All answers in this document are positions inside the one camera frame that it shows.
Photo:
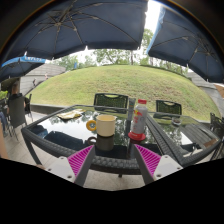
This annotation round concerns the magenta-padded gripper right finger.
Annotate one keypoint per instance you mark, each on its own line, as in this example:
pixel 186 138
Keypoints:
pixel 156 163

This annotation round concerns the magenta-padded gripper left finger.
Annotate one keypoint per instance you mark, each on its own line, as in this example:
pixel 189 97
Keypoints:
pixel 71 165

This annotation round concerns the clear red-capped drink bottle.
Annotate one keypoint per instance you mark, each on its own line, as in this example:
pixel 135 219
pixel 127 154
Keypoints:
pixel 139 116

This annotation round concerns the flat round red coaster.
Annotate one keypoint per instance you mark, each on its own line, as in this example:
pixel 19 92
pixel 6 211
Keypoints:
pixel 136 136

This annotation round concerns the small round ashtray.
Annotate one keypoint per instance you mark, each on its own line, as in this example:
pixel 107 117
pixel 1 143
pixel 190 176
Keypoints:
pixel 176 121

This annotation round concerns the yellow snack packet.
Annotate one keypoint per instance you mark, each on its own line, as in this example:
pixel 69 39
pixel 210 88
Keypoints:
pixel 70 114

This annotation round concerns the dark mesh-back garden chair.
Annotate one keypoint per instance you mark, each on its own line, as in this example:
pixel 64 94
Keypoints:
pixel 111 101
pixel 168 107

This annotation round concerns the black garden chair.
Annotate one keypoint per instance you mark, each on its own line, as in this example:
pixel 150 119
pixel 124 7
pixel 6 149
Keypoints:
pixel 217 124

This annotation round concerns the dark rattan chair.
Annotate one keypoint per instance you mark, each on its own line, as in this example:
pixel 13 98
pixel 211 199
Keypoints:
pixel 16 113

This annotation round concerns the person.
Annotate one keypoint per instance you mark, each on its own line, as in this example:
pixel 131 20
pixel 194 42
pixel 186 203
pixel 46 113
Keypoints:
pixel 15 95

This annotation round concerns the navy umbrella with light-blue valance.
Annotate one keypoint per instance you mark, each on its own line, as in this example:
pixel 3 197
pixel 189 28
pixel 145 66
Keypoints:
pixel 20 65

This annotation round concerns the large navy patio umbrella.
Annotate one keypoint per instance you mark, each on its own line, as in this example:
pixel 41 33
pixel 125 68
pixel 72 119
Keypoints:
pixel 76 26
pixel 190 43

